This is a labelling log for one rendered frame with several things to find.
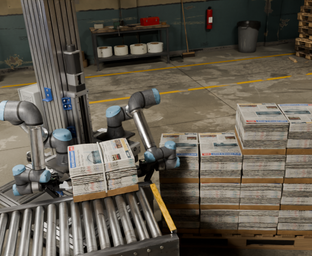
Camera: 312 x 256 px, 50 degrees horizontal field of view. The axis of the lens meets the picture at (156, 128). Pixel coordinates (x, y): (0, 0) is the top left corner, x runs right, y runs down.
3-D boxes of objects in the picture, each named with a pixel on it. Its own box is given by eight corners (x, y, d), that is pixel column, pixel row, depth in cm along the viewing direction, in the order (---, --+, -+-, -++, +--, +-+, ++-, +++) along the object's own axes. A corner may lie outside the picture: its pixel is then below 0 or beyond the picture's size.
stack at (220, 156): (164, 215, 303) (160, 132, 269) (299, 217, 292) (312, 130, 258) (161, 247, 268) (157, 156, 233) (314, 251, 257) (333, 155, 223)
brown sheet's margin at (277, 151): (234, 131, 263) (234, 126, 261) (272, 130, 260) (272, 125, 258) (242, 154, 228) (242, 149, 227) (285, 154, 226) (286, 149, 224)
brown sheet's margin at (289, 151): (273, 130, 260) (274, 125, 258) (312, 130, 257) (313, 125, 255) (285, 154, 226) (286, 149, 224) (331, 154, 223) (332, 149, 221)
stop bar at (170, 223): (155, 185, 206) (155, 182, 206) (177, 232, 168) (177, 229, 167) (150, 186, 206) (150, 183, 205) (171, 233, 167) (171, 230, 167)
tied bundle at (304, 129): (273, 131, 261) (276, 103, 251) (312, 131, 257) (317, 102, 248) (285, 155, 226) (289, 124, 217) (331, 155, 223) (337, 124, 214)
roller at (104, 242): (99, 201, 204) (101, 194, 202) (110, 258, 162) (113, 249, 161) (91, 200, 202) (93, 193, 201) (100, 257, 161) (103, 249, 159)
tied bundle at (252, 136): (234, 131, 263) (235, 104, 254) (272, 131, 261) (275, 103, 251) (241, 155, 229) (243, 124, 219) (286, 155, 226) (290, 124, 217)
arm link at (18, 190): (11, 187, 200) (14, 199, 203) (30, 184, 202) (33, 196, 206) (12, 181, 207) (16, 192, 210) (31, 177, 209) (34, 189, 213)
